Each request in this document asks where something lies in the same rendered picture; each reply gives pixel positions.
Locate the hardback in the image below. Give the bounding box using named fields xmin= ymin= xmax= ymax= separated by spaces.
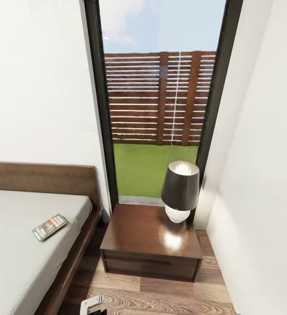
xmin=32 ymin=214 xmax=67 ymax=242

